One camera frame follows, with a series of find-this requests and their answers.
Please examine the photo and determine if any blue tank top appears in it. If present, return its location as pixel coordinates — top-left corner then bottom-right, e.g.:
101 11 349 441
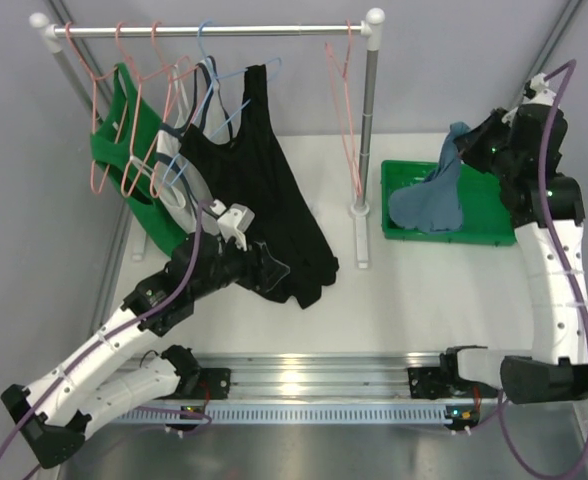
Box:
388 121 470 234

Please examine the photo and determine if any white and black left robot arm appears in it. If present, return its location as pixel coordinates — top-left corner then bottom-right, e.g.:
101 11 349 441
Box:
1 234 290 469

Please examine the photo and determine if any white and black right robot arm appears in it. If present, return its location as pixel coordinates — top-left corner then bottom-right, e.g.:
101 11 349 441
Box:
440 73 588 404

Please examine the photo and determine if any black tank top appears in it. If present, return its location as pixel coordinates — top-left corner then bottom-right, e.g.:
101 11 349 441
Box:
180 65 339 309

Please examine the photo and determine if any white navy-trimmed tank top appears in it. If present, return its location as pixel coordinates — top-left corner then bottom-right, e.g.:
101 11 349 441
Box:
156 60 216 233

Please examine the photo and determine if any empty pink hanger right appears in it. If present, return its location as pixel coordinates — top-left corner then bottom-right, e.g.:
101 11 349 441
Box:
324 21 363 195

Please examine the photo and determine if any green tank top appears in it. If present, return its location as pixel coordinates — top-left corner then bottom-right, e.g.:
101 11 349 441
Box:
90 63 186 256

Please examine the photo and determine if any blue hanger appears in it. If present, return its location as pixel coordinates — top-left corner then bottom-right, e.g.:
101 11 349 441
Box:
163 19 283 187

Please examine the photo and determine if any pink hanger far left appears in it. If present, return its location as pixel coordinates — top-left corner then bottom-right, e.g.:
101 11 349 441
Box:
64 21 119 195

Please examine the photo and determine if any green plastic tray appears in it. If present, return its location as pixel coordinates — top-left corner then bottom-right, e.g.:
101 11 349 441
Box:
380 160 516 247

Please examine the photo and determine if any metal clothes rack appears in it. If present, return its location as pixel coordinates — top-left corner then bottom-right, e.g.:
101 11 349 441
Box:
29 8 385 269

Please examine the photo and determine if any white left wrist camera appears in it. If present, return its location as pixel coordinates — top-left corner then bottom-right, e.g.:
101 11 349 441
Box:
210 200 255 251

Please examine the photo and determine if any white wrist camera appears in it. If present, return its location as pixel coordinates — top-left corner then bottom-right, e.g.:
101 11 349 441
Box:
521 73 556 107
210 200 255 251

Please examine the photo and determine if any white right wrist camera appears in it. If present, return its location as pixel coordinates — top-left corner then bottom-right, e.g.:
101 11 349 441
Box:
521 73 556 107

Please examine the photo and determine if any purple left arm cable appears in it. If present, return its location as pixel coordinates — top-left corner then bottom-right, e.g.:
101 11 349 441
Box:
0 199 215 480

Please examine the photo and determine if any aluminium mounting rail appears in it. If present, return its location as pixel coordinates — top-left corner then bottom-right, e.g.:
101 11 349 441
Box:
91 352 588 401

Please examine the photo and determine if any grey slotted cable duct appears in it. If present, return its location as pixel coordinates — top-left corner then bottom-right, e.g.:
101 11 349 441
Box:
108 403 480 424

